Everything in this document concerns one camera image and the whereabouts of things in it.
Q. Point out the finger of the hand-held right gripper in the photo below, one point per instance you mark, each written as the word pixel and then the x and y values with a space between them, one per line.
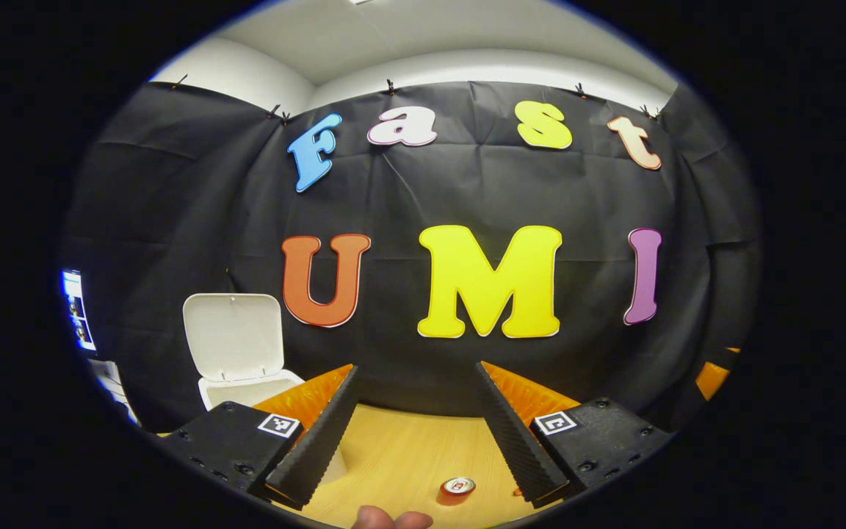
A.
pixel 711 380

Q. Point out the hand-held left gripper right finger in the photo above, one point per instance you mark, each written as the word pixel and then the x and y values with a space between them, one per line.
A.
pixel 511 441

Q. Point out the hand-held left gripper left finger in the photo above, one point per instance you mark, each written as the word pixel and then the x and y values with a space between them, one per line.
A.
pixel 327 441

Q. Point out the red pop can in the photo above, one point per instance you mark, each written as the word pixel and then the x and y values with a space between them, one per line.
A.
pixel 456 494

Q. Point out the white garbage bin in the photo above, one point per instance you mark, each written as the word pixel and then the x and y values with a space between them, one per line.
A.
pixel 232 338

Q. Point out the wooden desktop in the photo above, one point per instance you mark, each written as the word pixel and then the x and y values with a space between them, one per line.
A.
pixel 408 455

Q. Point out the white side table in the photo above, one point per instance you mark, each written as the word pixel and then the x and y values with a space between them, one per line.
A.
pixel 111 382

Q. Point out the black backdrop cloth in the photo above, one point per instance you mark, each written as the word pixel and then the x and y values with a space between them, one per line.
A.
pixel 393 198

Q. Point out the computer monitor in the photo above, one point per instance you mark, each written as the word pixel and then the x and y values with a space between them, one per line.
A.
pixel 76 308

